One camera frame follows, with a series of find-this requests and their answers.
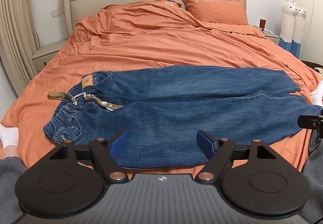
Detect blue denim jeans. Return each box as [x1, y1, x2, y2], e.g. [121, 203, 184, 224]
[43, 66, 322, 169]

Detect olive fabric belt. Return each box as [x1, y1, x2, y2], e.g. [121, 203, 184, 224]
[47, 92, 122, 111]

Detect white sock right foot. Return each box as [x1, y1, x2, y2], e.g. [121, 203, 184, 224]
[310, 88, 323, 106]

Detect white sock foot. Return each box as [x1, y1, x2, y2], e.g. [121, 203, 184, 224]
[310, 88, 323, 106]
[0, 124, 19, 158]

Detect white right nightstand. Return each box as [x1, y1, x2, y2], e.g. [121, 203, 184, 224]
[262, 30, 280, 45]

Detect grey sweatpants leg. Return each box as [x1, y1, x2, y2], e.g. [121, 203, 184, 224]
[1, 157, 26, 223]

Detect white sock left foot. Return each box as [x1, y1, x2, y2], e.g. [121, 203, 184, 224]
[0, 124, 19, 158]

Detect red cup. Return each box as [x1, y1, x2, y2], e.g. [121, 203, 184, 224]
[259, 19, 266, 31]

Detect white alpaca plush toy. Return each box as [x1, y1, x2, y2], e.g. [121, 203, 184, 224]
[279, 0, 298, 51]

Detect orange duvet cover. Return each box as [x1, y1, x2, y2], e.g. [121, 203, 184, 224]
[2, 0, 321, 167]

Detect beige bedside table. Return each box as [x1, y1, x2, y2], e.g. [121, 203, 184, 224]
[32, 39, 67, 73]

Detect orange pillow with embroidery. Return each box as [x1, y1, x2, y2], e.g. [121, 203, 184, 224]
[182, 0, 249, 25]

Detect beige pleated curtain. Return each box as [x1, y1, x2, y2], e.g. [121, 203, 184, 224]
[1, 0, 39, 95]

